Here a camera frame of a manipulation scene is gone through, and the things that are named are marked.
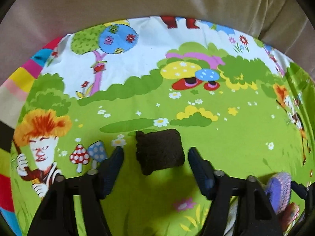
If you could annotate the dark brown knitted cloth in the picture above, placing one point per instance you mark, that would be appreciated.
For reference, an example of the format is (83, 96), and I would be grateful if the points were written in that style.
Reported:
(159, 150)

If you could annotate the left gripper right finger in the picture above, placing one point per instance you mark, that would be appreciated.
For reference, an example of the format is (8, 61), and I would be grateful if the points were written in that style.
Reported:
(203, 172)

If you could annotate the purple knitted sock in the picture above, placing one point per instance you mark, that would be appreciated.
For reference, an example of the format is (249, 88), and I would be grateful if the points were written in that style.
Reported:
(278, 191)

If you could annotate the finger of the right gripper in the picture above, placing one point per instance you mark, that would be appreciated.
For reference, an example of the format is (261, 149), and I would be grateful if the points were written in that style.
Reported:
(300, 190)

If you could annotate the white fluffy cloth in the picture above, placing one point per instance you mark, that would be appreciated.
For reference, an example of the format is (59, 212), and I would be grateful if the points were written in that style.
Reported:
(231, 217)

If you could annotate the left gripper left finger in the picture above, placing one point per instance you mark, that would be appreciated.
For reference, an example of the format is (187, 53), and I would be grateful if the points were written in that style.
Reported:
(109, 170)

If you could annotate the colourful cartoon play mat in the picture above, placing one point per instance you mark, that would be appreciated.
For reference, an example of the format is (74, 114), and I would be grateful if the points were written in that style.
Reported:
(245, 106)

